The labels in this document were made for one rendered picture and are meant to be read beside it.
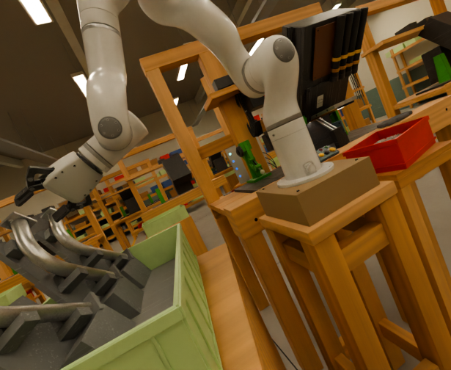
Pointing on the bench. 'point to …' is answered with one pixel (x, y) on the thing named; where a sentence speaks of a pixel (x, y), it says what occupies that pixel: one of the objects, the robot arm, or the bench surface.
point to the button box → (326, 154)
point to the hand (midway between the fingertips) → (39, 208)
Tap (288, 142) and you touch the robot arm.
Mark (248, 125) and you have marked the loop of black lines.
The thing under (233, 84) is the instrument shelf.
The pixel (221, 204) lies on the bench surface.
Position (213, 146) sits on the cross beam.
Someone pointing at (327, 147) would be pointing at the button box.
